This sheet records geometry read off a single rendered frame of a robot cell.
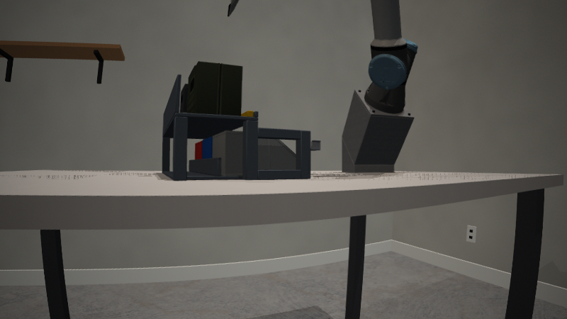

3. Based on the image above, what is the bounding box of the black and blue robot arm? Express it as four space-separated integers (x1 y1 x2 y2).
364 0 417 114

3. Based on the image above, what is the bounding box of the red bin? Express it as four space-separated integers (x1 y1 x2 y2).
195 141 202 160

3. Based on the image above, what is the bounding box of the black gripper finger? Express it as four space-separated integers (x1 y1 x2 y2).
228 0 239 16

